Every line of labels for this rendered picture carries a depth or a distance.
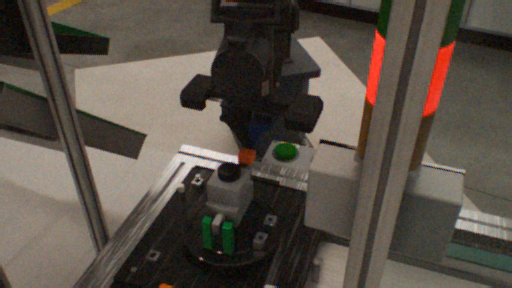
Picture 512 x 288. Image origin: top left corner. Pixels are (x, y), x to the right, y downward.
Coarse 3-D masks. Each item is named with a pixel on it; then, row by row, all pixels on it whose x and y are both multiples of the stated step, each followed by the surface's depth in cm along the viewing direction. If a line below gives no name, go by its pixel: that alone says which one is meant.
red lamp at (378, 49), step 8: (376, 32) 33; (376, 40) 32; (384, 40) 32; (376, 48) 33; (376, 56) 33; (376, 64) 33; (376, 72) 33; (368, 80) 35; (376, 80) 33; (368, 88) 35; (376, 88) 34; (368, 96) 35
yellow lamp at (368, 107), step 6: (366, 102) 35; (366, 108) 35; (372, 108) 35; (366, 114) 36; (366, 120) 36; (360, 126) 37; (366, 126) 36; (360, 132) 37; (366, 132) 36; (360, 138) 37; (366, 138) 36; (360, 144) 38; (366, 144) 37; (360, 150) 38; (360, 156) 38
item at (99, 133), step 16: (0, 96) 55; (16, 96) 57; (32, 96) 59; (0, 112) 56; (16, 112) 57; (32, 112) 59; (48, 112) 62; (80, 112) 66; (32, 128) 60; (48, 128) 62; (80, 128) 67; (96, 128) 70; (112, 128) 73; (128, 128) 76; (96, 144) 71; (112, 144) 74; (128, 144) 77
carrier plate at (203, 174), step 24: (192, 168) 82; (192, 192) 77; (264, 192) 77; (288, 192) 77; (168, 216) 73; (288, 216) 73; (144, 240) 69; (168, 240) 69; (288, 240) 69; (312, 240) 69; (144, 264) 66; (168, 264) 66; (192, 264) 66; (288, 264) 66
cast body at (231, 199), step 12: (228, 168) 62; (240, 168) 64; (216, 180) 62; (228, 180) 62; (240, 180) 62; (216, 192) 62; (228, 192) 61; (240, 192) 62; (252, 192) 67; (216, 204) 63; (228, 204) 62; (240, 204) 63; (216, 216) 63; (228, 216) 63; (240, 216) 64; (216, 228) 62
